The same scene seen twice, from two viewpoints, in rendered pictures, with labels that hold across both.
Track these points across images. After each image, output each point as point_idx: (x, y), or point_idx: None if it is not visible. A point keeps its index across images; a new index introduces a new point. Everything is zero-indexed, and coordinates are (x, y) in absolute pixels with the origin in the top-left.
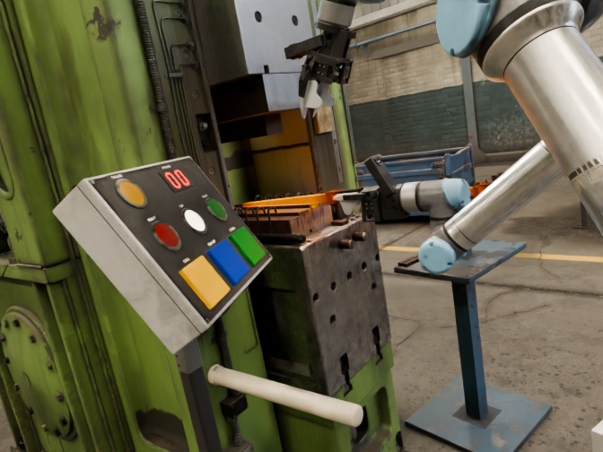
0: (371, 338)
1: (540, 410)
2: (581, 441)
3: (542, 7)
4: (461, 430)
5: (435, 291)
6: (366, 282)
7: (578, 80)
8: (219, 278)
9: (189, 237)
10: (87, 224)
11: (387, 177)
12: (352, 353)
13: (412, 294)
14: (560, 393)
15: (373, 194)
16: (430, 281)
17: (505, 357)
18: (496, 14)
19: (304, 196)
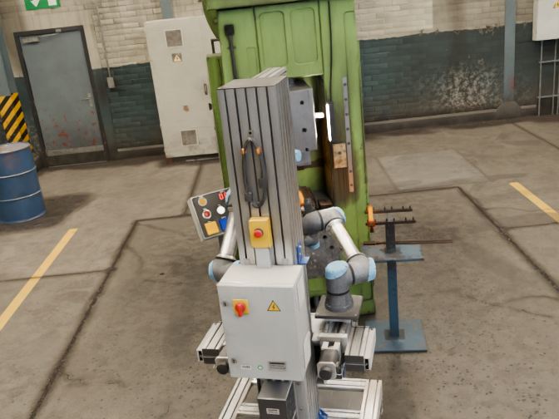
0: (324, 268)
1: (418, 347)
2: (410, 364)
3: (229, 207)
4: (377, 335)
5: (515, 273)
6: (325, 244)
7: (227, 223)
8: (216, 228)
9: (215, 214)
10: (190, 207)
11: (308, 208)
12: (308, 270)
13: (497, 268)
14: (445, 349)
15: (303, 213)
16: (528, 265)
17: (460, 325)
18: (228, 204)
19: (301, 200)
